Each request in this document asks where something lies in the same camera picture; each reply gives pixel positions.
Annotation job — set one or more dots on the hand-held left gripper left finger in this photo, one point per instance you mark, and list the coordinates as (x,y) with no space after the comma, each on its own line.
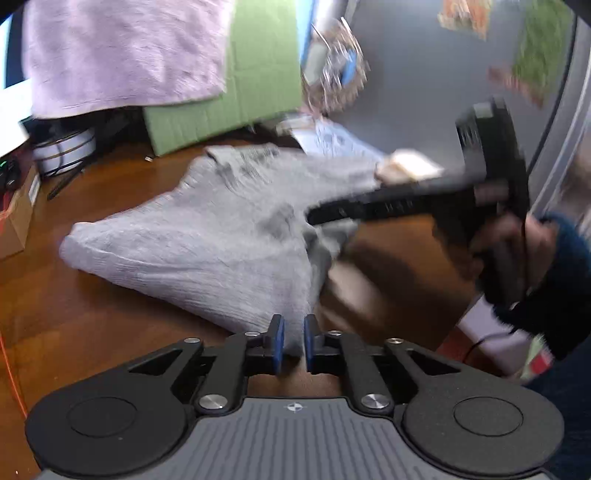
(277,346)

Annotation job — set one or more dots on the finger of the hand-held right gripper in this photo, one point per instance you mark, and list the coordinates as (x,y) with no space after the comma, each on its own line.
(392,201)

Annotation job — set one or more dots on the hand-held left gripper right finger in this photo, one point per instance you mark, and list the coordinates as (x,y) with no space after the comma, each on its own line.
(310,346)

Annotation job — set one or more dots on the grey ribbed shirt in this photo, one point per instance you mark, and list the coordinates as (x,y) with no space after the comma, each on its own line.
(207,240)

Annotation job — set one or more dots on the person's right forearm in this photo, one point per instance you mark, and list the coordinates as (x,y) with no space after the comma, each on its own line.
(568,286)

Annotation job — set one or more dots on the person's right hand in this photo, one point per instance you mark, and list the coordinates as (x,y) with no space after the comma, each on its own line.
(540,249)

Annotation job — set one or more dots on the cream folded garment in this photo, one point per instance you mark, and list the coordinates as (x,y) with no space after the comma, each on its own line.
(411,166)

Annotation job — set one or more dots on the brown ribbon sticker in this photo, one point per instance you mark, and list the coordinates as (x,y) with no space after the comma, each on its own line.
(517,85)

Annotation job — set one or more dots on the printed mouse pad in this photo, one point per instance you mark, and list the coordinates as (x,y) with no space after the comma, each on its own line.
(337,141)

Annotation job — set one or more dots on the grey refrigerator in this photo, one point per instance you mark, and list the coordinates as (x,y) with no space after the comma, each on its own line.
(415,92)

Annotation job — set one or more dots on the orange picture sticker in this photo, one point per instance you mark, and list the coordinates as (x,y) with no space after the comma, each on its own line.
(464,16)

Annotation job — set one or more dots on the green cardboard sheet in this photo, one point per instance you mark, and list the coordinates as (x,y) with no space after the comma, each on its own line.
(263,69)

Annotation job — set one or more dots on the person's leg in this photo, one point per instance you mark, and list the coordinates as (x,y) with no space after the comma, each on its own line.
(568,415)

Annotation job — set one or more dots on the white round device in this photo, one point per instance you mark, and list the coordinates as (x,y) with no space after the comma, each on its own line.
(64,152)

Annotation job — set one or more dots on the cardboard box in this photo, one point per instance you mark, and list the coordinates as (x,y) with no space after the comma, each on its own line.
(16,221)

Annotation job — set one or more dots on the pink towel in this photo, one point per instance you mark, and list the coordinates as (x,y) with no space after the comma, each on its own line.
(124,55)

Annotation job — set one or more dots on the green wall sticker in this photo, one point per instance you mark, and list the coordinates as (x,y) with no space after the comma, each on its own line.
(542,46)

